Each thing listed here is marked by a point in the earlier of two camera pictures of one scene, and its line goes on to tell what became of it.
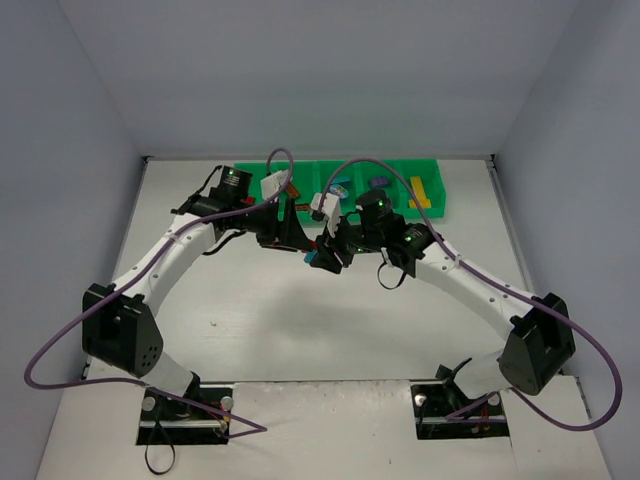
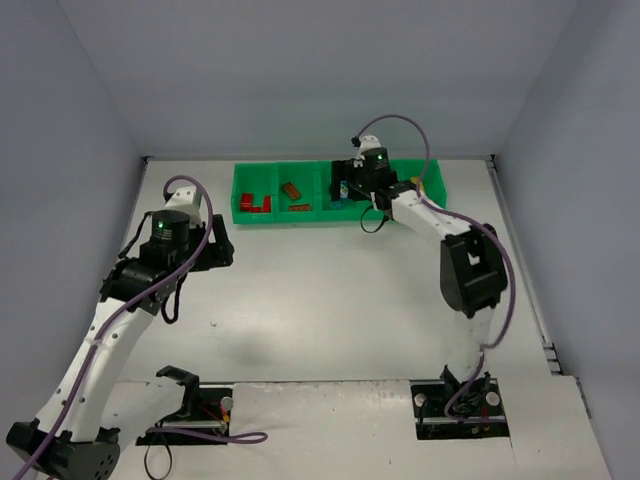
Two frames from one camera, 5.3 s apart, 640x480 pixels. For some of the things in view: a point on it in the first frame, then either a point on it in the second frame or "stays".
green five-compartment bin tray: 414,187 stays
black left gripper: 282,230 -> 215,248
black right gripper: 333,251 -> 340,181
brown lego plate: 292,191 stays
